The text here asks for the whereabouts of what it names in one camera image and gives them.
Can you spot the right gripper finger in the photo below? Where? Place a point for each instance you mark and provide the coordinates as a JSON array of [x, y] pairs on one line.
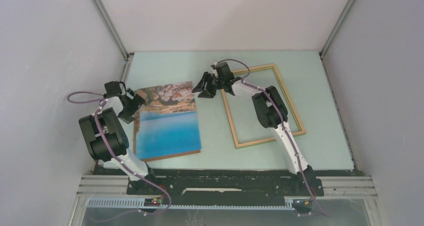
[[200, 87], [208, 91]]

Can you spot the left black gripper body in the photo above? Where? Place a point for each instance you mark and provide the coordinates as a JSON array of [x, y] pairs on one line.
[[128, 106]]

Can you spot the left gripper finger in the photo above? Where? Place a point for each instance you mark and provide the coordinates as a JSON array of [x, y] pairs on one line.
[[135, 101], [127, 115]]

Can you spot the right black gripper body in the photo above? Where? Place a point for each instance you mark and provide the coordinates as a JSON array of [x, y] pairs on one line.
[[221, 81]]

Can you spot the landscape photo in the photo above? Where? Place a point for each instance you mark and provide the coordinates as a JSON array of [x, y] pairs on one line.
[[166, 125]]

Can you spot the wooden picture frame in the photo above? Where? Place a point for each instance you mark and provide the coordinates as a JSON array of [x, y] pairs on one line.
[[244, 126]]

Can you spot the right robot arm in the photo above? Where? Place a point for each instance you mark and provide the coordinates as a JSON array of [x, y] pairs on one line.
[[271, 113]]

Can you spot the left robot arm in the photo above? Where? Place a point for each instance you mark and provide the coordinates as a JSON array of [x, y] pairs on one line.
[[106, 139]]

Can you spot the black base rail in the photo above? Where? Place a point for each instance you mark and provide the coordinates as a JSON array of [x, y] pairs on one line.
[[225, 187]]

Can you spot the left aluminium corner post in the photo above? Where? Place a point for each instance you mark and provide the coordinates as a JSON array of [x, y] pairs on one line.
[[107, 21]]

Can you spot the aluminium corner post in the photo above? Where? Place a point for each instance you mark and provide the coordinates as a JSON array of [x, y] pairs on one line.
[[107, 21], [337, 26]]

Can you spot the white cable duct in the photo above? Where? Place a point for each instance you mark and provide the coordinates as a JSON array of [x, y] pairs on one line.
[[149, 203]]

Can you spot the right aluminium corner post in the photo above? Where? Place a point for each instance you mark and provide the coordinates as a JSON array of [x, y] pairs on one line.
[[337, 26]]

